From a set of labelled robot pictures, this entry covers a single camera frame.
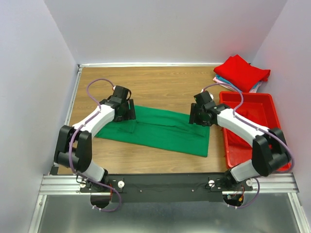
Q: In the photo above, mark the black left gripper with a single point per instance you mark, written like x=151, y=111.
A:
x=130, y=113

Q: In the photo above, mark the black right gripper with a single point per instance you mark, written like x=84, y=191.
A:
x=194, y=109

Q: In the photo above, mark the green t shirt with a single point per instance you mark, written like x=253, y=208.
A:
x=161, y=129

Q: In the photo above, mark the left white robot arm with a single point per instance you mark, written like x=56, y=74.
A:
x=74, y=143

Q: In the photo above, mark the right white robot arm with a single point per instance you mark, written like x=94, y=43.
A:
x=269, y=149

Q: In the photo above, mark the blue folded t shirt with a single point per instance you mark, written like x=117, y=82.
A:
x=225, y=83

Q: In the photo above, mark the red folded t shirt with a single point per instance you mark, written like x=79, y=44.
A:
x=241, y=74

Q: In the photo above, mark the red plastic bin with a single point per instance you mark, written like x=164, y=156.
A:
x=254, y=102

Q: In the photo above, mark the pink folded t shirt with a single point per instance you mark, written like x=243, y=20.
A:
x=254, y=88

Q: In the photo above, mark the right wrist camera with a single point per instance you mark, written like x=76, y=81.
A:
x=209, y=92

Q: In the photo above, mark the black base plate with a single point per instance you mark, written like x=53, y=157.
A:
x=103, y=196

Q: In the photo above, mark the aluminium frame rail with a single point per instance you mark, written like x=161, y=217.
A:
x=70, y=185

